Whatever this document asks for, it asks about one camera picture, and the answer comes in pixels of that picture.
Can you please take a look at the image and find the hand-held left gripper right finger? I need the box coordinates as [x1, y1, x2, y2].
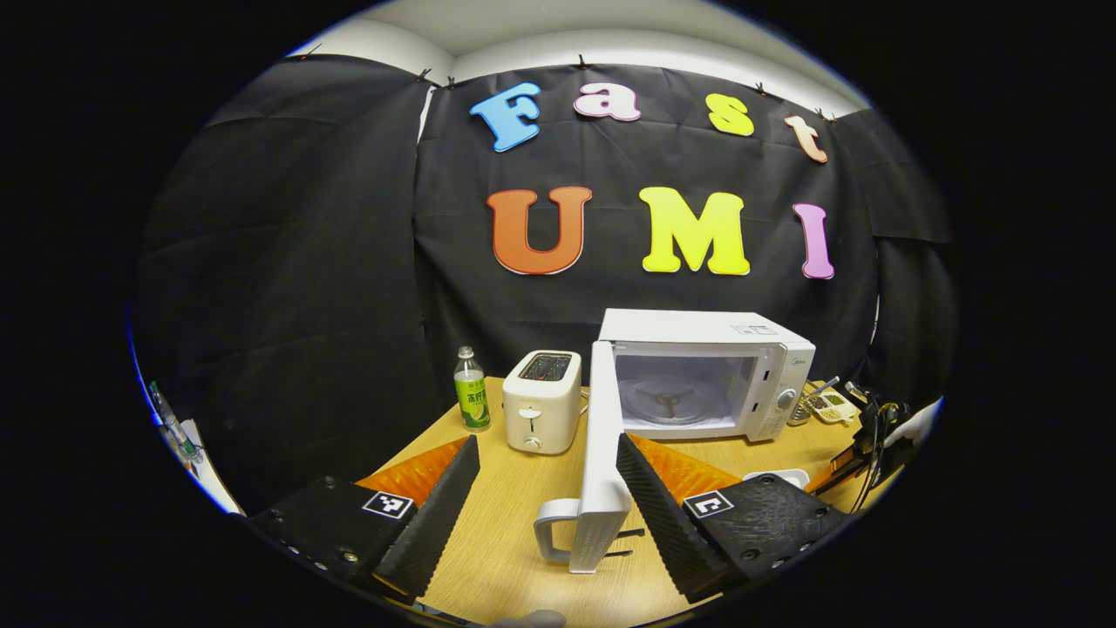
[616, 433, 852, 604]

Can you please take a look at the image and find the white side table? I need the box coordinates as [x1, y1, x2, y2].
[179, 419, 242, 515]

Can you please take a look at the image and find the white toaster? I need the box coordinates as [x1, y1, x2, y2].
[502, 350, 583, 454]

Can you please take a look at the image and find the green label drink bottle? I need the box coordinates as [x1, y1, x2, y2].
[453, 346, 492, 433]

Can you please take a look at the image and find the divided plate with grains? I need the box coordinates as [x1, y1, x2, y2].
[806, 388, 861, 426]

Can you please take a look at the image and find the clear water bottle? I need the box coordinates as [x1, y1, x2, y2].
[148, 381, 204, 465]

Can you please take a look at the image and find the white microwave oven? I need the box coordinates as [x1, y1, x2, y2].
[534, 308, 817, 574]

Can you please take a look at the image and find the white square food plate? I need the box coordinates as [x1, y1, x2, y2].
[743, 468, 811, 491]

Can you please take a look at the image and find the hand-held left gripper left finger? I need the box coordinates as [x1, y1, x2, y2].
[248, 435, 481, 603]

